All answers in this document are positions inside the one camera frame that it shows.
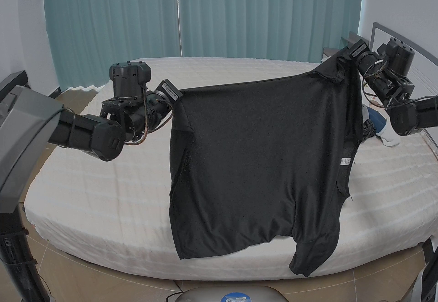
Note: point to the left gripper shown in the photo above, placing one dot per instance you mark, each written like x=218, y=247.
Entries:
x=160, y=102

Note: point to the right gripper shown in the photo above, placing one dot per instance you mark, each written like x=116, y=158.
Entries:
x=359, y=50

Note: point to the black T-shirt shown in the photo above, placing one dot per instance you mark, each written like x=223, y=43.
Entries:
x=260, y=156

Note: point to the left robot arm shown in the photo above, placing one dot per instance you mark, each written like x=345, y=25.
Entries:
x=27, y=129

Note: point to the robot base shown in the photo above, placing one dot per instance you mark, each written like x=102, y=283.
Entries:
x=232, y=295

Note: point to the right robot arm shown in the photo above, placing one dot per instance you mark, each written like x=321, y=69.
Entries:
x=414, y=115

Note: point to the pile of clothes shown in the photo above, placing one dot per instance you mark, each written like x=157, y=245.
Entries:
x=390, y=138

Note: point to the bed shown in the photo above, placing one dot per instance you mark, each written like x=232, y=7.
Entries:
x=102, y=198

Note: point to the grey bedside table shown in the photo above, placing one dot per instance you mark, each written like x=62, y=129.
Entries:
x=330, y=51

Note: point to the blue-green curtain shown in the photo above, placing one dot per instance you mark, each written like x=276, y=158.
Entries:
x=267, y=2
x=113, y=13

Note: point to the black chest of drawers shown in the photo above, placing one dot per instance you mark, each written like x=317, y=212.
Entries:
x=13, y=79

